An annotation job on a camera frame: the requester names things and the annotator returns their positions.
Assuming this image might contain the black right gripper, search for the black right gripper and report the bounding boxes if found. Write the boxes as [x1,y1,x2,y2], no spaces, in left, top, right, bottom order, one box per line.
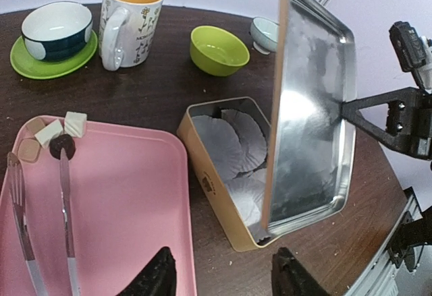
[341,87,431,160]

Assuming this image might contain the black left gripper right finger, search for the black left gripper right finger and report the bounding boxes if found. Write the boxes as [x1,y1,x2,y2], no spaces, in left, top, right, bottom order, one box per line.
[271,247,329,296]

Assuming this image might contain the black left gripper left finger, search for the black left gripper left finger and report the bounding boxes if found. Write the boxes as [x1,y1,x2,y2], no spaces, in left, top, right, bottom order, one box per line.
[118,246,177,296]

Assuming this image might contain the bear print tin lid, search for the bear print tin lid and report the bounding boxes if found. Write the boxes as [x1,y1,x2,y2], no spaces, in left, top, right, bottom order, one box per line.
[261,0,356,236]

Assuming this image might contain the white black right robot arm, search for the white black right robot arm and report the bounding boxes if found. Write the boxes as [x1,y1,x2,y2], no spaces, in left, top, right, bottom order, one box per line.
[340,87,431,267]

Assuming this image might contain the dark heart chocolate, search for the dark heart chocolate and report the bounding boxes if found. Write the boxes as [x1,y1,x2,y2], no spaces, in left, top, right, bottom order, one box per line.
[49,134,76,160]

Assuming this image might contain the white ridged chocolate square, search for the white ridged chocolate square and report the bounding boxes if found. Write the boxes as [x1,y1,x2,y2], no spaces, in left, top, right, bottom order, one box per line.
[64,111,87,138]

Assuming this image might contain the white chocolate bar piece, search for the white chocolate bar piece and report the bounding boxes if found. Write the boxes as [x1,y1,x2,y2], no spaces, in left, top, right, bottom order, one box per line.
[34,119,64,149]

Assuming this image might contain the light brown chocolate square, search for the light brown chocolate square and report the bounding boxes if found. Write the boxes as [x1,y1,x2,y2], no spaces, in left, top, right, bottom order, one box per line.
[26,117,46,138]

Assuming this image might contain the pink plastic tray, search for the pink plastic tray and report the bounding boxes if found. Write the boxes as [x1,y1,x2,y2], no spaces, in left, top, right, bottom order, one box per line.
[0,115,198,296]

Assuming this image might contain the white paper cupcake liner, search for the white paper cupcake liner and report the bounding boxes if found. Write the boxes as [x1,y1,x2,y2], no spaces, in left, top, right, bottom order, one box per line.
[192,115,243,181]
[221,109,267,173]
[225,177,265,227]

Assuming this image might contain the tan tin box base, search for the tan tin box base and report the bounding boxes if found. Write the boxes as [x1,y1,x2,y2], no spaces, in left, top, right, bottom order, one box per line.
[177,96,277,252]

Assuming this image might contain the light blue patterned bowl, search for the light blue patterned bowl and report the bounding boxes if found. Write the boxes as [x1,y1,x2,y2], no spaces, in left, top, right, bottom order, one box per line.
[250,17,279,55]

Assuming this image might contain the lime green bowl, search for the lime green bowl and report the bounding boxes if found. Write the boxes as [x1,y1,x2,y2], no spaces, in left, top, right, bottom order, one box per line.
[190,25,250,77]

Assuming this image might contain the floral white mug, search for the floral white mug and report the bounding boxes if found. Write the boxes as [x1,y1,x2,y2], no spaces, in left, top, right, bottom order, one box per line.
[99,0,163,71]

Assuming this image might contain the green saucer plate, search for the green saucer plate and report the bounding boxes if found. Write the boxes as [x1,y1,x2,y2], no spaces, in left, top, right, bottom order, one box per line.
[9,30,99,81]

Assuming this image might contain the navy white dotted bowl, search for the navy white dotted bowl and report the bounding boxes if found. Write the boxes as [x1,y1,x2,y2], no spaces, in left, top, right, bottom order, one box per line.
[21,1,93,62]

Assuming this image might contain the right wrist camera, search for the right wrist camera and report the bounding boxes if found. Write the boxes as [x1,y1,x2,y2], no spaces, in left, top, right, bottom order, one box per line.
[388,21,432,94]

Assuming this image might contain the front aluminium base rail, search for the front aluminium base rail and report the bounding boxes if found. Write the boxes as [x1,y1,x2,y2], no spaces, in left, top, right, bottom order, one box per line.
[345,187,423,295]

